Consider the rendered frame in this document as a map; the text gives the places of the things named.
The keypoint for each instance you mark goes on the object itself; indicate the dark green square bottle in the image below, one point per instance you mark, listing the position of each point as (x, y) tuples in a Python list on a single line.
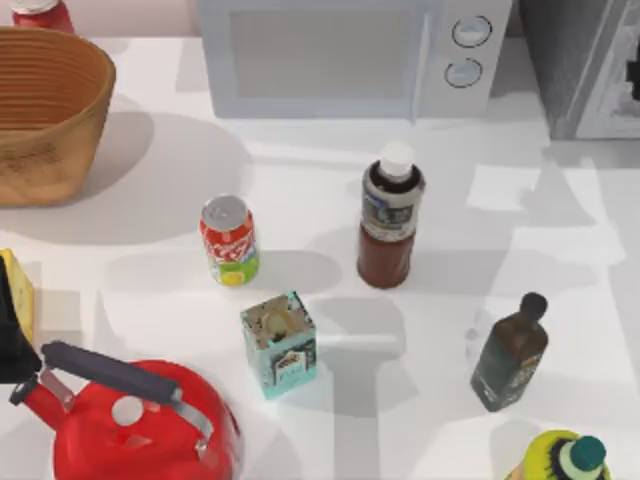
[(510, 360)]

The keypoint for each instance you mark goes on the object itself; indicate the teal carton box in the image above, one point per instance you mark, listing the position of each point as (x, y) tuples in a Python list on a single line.
[(281, 350)]

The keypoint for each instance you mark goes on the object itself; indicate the pale microwave oven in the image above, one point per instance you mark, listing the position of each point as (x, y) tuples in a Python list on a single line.
[(320, 60)]

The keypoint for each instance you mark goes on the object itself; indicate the red kettle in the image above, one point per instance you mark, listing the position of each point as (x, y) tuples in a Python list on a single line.
[(145, 425)]

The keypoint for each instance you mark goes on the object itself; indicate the woven brown basket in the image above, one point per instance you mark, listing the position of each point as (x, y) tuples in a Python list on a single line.
[(45, 120)]

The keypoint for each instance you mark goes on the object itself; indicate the red and green can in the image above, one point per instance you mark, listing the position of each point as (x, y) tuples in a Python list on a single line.
[(230, 242)]

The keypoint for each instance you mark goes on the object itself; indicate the grey cabinet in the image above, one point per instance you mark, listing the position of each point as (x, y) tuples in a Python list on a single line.
[(585, 65)]

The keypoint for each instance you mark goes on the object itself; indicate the yellow bottle with green cap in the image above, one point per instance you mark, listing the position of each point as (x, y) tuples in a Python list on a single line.
[(560, 457)]

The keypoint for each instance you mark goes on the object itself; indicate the microwave knob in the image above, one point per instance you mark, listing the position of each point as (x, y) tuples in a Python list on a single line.
[(471, 31), (463, 73)]

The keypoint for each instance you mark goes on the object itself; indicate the brown bottle with white cap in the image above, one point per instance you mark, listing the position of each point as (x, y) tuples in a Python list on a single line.
[(387, 225)]

